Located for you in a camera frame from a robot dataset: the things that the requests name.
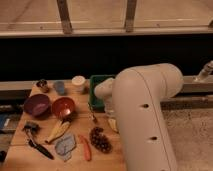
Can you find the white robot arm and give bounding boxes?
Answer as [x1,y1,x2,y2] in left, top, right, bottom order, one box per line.
[95,63,213,171]

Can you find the white cup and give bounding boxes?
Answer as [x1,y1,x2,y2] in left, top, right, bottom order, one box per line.
[71,75,86,93]

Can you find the blue-grey cup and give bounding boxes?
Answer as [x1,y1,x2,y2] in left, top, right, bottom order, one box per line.
[53,81,65,95]

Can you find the purple grapes bunch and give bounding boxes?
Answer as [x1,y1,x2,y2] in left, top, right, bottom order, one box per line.
[89,127,112,154]

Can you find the green plastic tray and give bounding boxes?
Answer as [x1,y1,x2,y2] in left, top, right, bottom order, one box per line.
[89,74,115,111]

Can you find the red bowl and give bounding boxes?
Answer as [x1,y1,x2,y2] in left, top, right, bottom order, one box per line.
[51,97,75,119]

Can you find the blue-grey cloth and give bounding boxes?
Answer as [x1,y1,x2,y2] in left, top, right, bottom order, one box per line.
[55,133,76,162]

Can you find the yellow banana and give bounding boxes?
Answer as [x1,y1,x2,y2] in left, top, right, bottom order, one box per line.
[45,120,70,144]

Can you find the purple bowl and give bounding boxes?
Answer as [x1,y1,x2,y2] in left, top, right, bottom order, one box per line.
[23,94,51,117]

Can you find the dark metal tool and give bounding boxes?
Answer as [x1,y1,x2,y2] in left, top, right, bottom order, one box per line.
[23,121,40,141]

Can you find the black handled knife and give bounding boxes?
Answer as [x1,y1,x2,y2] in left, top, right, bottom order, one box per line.
[28,140,54,160]

